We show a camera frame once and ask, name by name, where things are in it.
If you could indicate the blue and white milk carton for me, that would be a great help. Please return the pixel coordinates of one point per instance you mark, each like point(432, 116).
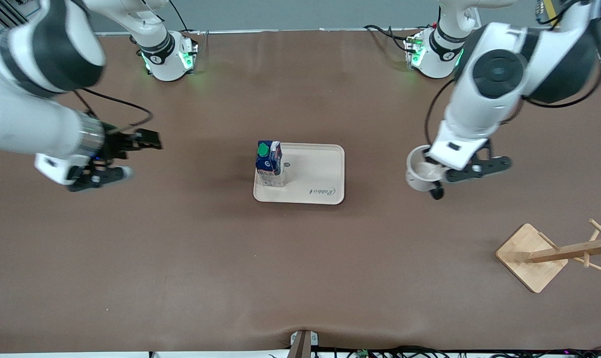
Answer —
point(269, 164)

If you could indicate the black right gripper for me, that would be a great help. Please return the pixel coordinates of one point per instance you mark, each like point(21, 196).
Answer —
point(115, 144)

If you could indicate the black metal frame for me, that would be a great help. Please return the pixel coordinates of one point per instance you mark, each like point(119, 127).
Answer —
point(2, 12)

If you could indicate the wooden cup hanging rack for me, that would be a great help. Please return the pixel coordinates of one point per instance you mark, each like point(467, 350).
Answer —
point(529, 261)

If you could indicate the white rectangular Rabbit tray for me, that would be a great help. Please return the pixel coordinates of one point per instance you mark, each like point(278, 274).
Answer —
point(315, 169)

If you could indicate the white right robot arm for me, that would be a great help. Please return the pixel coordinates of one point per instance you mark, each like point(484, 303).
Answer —
point(32, 124)

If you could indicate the camera mount post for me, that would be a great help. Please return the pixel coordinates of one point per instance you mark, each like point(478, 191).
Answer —
point(300, 345)

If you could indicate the dark equipment box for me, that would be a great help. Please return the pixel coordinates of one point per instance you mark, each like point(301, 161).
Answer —
point(549, 10)

